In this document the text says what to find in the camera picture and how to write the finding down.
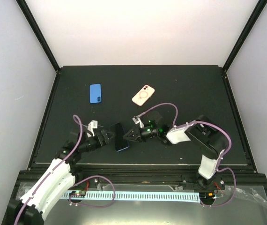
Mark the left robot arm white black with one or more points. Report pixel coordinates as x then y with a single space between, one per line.
34 206

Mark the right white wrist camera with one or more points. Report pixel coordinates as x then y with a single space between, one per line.
138 122

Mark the right circuit board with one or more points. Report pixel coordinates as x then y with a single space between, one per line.
208 195

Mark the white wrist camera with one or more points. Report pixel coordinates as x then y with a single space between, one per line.
138 122
91 127

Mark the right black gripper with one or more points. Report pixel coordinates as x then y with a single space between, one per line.
137 133

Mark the circuit board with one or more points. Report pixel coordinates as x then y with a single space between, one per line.
77 194
208 195

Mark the black frame post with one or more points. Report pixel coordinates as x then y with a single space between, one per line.
259 7
38 33

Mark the white slotted cable duct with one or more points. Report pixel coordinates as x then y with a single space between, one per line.
138 196

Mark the blue phone case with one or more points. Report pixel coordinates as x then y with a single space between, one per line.
95 95

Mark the black aluminium frame rail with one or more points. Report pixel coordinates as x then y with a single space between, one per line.
148 174

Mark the left circuit board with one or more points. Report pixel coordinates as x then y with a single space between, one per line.
77 194

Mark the blue smartphone black screen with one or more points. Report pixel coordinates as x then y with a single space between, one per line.
121 144

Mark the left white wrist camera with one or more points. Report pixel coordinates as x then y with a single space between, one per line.
91 127

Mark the pink phone case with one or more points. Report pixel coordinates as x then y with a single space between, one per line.
143 95

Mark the right black frame post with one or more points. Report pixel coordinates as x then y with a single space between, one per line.
259 7

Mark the left black frame post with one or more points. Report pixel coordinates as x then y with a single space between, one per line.
38 33

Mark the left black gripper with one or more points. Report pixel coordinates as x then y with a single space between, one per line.
104 137

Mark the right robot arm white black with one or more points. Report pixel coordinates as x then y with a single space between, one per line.
212 141

